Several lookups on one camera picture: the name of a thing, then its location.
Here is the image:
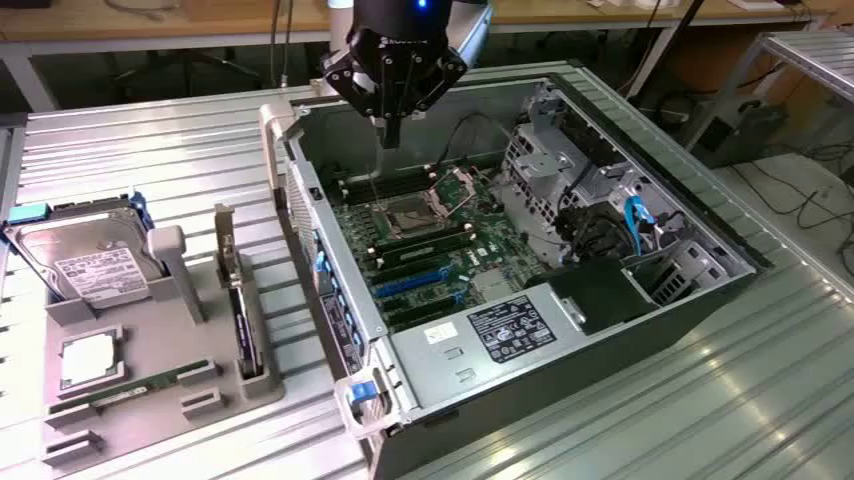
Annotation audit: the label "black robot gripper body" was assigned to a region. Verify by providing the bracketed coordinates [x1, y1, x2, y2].
[346, 0, 457, 120]

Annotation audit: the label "black RAM slot bank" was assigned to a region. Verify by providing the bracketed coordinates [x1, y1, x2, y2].
[367, 223, 481, 267]
[338, 165, 443, 205]

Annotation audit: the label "metal socket cover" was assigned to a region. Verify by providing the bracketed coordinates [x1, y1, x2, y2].
[429, 166, 487, 207]

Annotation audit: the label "metal disk bay cage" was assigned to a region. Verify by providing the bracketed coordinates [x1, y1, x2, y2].
[498, 82, 589, 254]

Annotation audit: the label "wooden desk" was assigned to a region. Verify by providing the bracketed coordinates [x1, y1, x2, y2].
[0, 0, 833, 114]

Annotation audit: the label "CPU socket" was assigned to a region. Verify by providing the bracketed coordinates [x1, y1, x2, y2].
[377, 195, 433, 239]

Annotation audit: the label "green motherboard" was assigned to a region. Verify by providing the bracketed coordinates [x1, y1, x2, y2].
[330, 162, 540, 335]

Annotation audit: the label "blue expansion slot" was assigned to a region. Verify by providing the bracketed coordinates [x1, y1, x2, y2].
[373, 267, 450, 300]

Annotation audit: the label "black box under desk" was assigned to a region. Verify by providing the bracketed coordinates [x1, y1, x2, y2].
[697, 98, 790, 169]

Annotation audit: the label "black expansion slot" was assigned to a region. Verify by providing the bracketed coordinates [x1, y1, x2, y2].
[381, 294, 469, 329]

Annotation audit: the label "metal slat side table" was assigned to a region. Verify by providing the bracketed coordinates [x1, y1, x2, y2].
[686, 30, 854, 151]

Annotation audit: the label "grey power supply unit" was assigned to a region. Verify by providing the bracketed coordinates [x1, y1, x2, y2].
[389, 288, 586, 409]

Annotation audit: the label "open black PC case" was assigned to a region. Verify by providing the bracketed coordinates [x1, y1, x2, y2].
[257, 58, 777, 480]

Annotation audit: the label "silver CPU chip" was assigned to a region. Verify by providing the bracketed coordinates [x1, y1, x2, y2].
[58, 333, 121, 392]

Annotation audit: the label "green RAM stick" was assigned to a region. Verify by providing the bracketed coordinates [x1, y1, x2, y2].
[47, 358, 210, 417]

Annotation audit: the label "grey parts rack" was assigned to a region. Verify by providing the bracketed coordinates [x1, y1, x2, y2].
[39, 224, 290, 467]

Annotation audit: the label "black looped wire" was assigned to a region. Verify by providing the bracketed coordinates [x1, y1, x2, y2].
[433, 111, 517, 167]

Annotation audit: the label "hanging black cable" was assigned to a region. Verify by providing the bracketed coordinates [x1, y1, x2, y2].
[269, 0, 297, 89]

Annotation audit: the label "black wire bundle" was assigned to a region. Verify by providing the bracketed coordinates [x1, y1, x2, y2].
[557, 205, 633, 264]

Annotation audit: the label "blue data wire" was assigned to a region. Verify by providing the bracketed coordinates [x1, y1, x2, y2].
[621, 193, 662, 259]

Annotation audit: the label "graphics card with metal bracket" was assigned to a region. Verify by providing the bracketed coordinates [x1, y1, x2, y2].
[211, 201, 270, 384]

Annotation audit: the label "hard disk with blue bracket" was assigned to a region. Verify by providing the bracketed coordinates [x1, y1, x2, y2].
[2, 192, 154, 312]

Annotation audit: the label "black floor cables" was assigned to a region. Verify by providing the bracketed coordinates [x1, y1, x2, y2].
[730, 142, 854, 229]

